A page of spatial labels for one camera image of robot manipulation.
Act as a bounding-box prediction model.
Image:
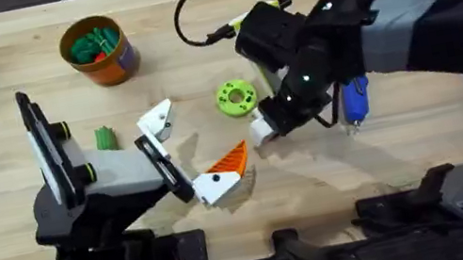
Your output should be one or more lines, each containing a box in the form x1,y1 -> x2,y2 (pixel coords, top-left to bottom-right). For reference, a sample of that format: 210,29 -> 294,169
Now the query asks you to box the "green vegetable toy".
91,122 -> 121,154

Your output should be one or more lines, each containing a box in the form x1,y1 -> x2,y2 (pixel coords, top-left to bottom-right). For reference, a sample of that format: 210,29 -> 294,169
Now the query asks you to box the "green disc with holes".
213,75 -> 261,122

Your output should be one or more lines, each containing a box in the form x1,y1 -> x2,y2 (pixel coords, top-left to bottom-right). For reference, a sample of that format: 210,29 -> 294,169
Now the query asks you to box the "orange tub with toys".
53,8 -> 146,95

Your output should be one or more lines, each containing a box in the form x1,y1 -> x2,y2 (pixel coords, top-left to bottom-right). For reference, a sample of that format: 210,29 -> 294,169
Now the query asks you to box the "blue electric screwdriver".
333,73 -> 378,137

